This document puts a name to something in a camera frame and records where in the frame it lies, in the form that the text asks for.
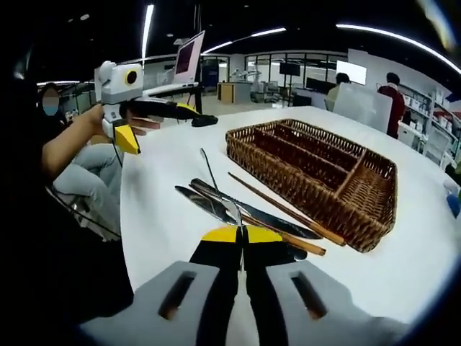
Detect ceiling light strip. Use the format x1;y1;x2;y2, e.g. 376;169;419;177
335;23;461;73
142;4;155;58
201;27;287;55

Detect person's left hand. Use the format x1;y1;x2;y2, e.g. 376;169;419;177
79;104;162;138

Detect blue cloth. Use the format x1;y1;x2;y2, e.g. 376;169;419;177
446;192;461;219

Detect wooden cabinet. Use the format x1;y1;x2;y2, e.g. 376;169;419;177
217;81;251;105

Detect white storage shelf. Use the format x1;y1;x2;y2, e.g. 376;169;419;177
399;84;461;159

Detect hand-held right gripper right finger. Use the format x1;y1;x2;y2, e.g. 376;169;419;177
243;225;411;346

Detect black monitor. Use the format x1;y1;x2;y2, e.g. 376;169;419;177
305;77;338;94
279;61;301;76

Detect person's black shirt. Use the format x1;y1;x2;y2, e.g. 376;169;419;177
6;136;135;325

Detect black laptop stand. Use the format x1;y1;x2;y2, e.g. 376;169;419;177
187;86;220;128

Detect laptop with pink screen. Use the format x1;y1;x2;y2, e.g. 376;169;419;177
143;30;207;98

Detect brown wicker utensil storage tray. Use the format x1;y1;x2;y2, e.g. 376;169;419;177
225;118;398;253

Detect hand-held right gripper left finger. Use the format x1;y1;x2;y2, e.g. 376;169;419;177
79;226;243;346

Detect brown wooden chopstick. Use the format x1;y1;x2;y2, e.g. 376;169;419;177
239;212;328;257
227;172;347;247

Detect white bright screen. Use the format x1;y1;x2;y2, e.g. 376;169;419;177
336;59;367;87

